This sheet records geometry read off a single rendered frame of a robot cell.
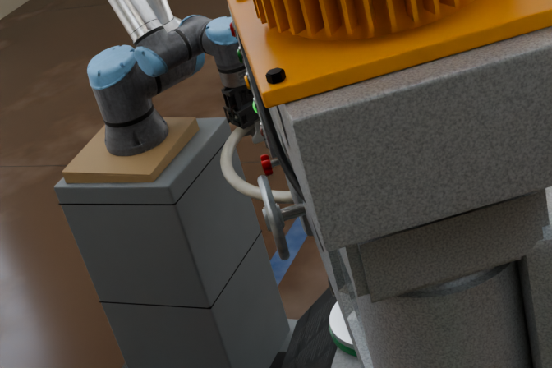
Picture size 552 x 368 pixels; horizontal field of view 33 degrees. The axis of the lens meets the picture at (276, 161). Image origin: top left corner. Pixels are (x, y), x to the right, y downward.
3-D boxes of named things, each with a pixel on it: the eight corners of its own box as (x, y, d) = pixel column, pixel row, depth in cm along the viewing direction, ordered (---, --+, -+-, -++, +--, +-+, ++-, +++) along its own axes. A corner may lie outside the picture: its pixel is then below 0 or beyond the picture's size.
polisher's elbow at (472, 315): (522, 306, 118) (503, 173, 109) (559, 417, 101) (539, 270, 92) (373, 333, 120) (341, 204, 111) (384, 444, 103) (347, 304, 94)
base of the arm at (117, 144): (94, 152, 278) (83, 124, 273) (131, 118, 291) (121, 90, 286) (144, 158, 268) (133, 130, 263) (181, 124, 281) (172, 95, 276)
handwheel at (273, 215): (339, 262, 157) (319, 186, 150) (282, 279, 157) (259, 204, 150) (322, 218, 171) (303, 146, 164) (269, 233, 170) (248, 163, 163)
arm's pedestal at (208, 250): (120, 411, 312) (28, 195, 273) (186, 314, 351) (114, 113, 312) (255, 428, 290) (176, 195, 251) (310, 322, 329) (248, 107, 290)
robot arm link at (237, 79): (236, 54, 253) (259, 62, 246) (241, 70, 256) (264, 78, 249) (211, 69, 249) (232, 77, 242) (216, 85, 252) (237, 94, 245)
